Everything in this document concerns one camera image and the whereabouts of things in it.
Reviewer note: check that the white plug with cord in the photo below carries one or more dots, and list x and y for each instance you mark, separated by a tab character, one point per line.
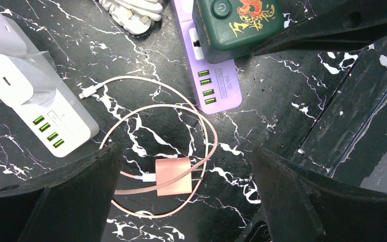
134	16

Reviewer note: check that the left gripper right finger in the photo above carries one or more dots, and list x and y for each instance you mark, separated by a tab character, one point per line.
302	205

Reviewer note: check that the white tiger power strip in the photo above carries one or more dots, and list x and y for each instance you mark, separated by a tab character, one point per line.
62	123

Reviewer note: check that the pink charger with cable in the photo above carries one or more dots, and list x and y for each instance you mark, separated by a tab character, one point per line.
172	175

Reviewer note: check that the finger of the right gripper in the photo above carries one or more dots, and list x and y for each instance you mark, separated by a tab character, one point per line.
350	26

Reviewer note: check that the purple power strip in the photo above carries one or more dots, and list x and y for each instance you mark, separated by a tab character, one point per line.
215	87

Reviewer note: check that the green power adapter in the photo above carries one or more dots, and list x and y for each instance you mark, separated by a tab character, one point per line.
229	29

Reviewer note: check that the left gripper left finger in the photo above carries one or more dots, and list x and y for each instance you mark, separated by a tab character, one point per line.
70	203

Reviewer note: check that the white USB charger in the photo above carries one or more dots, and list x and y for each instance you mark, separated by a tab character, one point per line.
21	83

